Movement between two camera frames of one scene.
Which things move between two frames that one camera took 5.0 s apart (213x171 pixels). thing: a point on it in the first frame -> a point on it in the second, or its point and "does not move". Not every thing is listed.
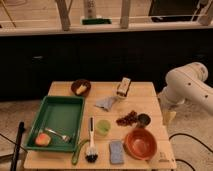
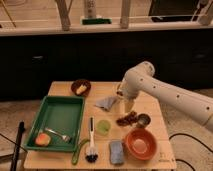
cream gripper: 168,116 -> 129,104
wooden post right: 125,10 does not move
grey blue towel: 105,102 does not move
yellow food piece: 81,89 does not move
